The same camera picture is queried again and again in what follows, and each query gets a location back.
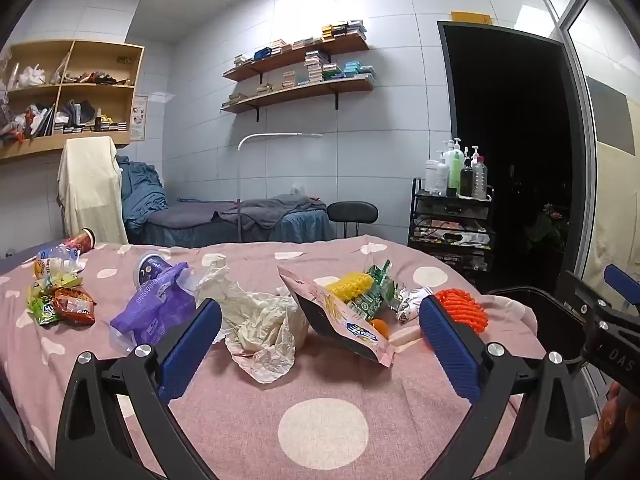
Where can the yellow wall sign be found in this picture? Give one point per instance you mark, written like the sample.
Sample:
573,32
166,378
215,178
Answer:
471,17

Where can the dark folded clothes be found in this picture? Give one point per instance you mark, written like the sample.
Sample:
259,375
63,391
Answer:
80,112

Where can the wall shelves with boxes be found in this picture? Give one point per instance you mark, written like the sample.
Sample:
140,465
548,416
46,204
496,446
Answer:
315,67

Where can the green pump bottle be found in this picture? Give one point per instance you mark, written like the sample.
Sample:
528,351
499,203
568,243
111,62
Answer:
454,170

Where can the cream towel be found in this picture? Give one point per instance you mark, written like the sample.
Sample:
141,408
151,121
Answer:
92,185

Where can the potted green plant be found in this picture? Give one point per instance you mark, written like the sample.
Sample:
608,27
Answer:
550,220

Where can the yellow green wrapper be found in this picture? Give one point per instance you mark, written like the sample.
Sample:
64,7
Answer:
55,282

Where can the red orange snack packet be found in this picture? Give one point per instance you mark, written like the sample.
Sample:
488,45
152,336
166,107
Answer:
75,307

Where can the glass sliding door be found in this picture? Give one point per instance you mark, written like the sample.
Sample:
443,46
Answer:
580,110

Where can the green snack packet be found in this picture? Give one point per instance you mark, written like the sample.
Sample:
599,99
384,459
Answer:
42,312

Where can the brown trash bin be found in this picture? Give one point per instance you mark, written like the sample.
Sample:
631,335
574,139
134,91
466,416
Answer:
525,305

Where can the blue grey jacket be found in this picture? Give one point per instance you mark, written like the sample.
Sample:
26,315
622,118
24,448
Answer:
260,210

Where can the pink snack pouch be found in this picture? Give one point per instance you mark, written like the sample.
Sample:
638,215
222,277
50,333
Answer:
360,335

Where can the black trolley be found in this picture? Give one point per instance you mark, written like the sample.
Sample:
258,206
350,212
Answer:
450,206

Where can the pink polka dot blanket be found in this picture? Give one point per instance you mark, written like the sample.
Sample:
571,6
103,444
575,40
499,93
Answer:
350,385

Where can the black stool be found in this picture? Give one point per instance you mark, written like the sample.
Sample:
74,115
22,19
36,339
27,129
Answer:
352,211

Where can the pale pink wrapper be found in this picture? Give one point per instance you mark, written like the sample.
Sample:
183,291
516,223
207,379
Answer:
405,335

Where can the brown pump bottle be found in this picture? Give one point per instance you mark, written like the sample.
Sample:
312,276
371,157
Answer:
466,180

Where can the white printed wrapper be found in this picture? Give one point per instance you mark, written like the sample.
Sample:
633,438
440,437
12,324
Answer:
412,302

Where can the wooden wall shelf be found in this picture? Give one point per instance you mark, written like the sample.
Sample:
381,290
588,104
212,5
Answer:
300,96
300,57

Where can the green snack wrapper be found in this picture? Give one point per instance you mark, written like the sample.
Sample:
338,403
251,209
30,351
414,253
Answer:
372,302

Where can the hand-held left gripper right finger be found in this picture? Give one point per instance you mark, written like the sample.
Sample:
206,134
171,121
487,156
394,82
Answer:
450,355

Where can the white plastic bag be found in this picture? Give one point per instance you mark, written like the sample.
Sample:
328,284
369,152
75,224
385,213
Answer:
30,75

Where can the purple paper cup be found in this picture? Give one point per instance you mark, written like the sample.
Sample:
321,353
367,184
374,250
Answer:
150,270

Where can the crushed clear plastic bottle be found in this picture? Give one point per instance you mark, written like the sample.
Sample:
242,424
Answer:
57,257

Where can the beige paper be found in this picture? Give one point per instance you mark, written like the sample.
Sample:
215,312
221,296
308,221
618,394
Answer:
255,325

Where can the white jar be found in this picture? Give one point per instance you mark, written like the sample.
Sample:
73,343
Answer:
431,177

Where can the row of small boxes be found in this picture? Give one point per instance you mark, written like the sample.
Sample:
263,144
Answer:
345,30

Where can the wall poster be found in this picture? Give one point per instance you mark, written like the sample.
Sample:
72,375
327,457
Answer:
139,120

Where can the blue bedding pile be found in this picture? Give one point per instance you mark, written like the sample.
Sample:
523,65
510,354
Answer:
142,190

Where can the yellow toy corn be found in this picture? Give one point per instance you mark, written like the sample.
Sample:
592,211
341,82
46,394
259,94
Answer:
350,285

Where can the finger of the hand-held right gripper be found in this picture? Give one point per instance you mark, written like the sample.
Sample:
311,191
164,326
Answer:
622,285
577,290

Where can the white floor lamp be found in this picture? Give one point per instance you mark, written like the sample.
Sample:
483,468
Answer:
241,195

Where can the white pump bottle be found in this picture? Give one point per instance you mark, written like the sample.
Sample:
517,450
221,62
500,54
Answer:
441,175

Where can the small orange fruit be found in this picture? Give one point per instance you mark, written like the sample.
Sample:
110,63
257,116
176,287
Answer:
380,327

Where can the person's right hand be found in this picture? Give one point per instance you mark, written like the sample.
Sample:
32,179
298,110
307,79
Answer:
606,425

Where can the wooden cubby shelf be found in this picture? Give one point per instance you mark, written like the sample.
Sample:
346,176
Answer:
75,136

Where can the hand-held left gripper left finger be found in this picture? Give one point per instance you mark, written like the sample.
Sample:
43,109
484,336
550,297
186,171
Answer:
190,350

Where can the orange ridged toy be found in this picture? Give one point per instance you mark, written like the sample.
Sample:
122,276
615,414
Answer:
465,310

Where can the clear plastic water bottle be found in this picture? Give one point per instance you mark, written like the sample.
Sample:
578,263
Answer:
479,177

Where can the purple plastic bag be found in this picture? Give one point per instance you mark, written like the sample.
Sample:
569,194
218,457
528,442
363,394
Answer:
150,310

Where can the red instant noodle cup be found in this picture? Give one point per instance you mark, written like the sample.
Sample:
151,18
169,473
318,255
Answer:
80,241

